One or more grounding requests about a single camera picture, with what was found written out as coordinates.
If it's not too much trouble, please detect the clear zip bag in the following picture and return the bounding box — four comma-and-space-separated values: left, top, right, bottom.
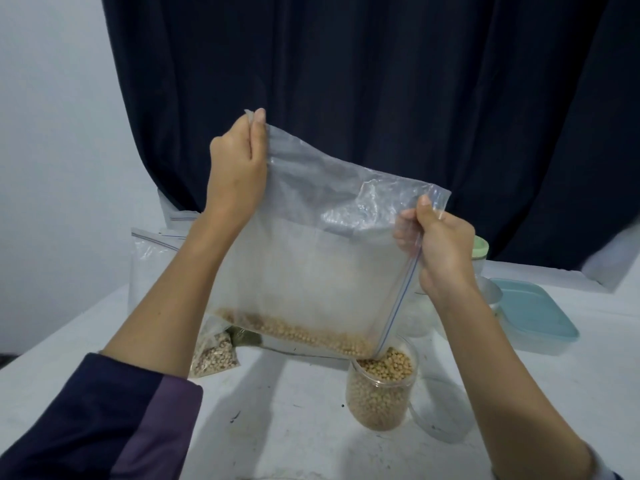
158, 189, 201, 236

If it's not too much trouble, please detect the person's right hand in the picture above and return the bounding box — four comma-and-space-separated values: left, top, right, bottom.
393, 195, 478, 308

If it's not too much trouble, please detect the zip bag of grains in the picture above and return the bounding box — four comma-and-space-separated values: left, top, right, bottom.
128, 229, 241, 378

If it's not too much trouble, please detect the dark navy curtain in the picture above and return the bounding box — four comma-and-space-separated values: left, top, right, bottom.
100, 0, 640, 271

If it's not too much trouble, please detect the teal lidded plastic container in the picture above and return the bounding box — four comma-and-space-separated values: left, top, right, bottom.
493, 279, 581, 356

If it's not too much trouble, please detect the clear round lid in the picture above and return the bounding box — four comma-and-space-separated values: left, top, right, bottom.
410, 369, 476, 444

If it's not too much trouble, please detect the person's left hand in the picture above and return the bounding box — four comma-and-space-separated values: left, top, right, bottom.
205, 107, 269, 231

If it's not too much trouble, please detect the clear bag with soybeans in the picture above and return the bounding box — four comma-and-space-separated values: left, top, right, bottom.
212, 109, 451, 361

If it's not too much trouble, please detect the transparent jar green lid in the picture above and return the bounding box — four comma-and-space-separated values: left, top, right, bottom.
472, 235, 491, 276

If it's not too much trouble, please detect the pile of yellow soybeans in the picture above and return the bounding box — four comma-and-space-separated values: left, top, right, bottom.
220, 309, 413, 431

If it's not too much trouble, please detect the person's right forearm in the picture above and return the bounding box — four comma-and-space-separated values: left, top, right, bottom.
435, 285, 621, 480

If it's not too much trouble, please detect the person's left forearm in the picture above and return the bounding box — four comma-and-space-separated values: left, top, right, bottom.
0, 215, 251, 480

